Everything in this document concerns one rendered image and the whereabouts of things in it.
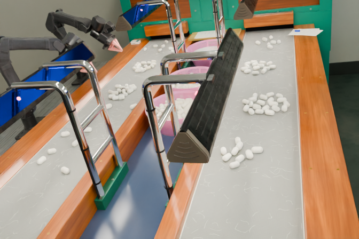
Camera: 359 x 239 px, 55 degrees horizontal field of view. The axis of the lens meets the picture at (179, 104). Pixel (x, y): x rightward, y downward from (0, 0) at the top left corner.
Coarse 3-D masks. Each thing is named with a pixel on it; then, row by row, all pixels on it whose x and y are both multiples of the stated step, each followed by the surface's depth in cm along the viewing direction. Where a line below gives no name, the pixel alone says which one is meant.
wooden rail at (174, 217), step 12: (240, 36) 214; (192, 168) 107; (180, 180) 103; (192, 180) 102; (180, 192) 98; (192, 192) 99; (168, 204) 95; (180, 204) 94; (168, 216) 91; (180, 216) 90; (168, 228) 87; (180, 228) 88
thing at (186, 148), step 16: (224, 48) 98; (240, 48) 109; (224, 64) 92; (224, 80) 86; (208, 96) 75; (224, 96) 81; (192, 112) 67; (208, 112) 71; (192, 128) 63; (208, 128) 68; (176, 144) 63; (192, 144) 62; (208, 144) 65; (176, 160) 65; (192, 160) 64; (208, 160) 63
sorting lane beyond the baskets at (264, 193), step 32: (256, 32) 225; (288, 32) 214; (288, 64) 171; (288, 96) 142; (224, 128) 129; (256, 128) 125; (288, 128) 122; (256, 160) 109; (288, 160) 107; (224, 192) 99; (256, 192) 97; (288, 192) 95; (192, 224) 90; (224, 224) 89; (256, 224) 87; (288, 224) 85
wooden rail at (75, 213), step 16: (144, 112) 148; (128, 128) 136; (144, 128) 148; (128, 144) 133; (112, 160) 121; (80, 192) 106; (64, 208) 101; (80, 208) 102; (96, 208) 111; (48, 224) 96; (64, 224) 95; (80, 224) 102
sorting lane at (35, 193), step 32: (128, 64) 211; (128, 96) 169; (64, 128) 151; (96, 128) 146; (32, 160) 132; (64, 160) 128; (0, 192) 117; (32, 192) 114; (64, 192) 111; (0, 224) 103; (32, 224) 101
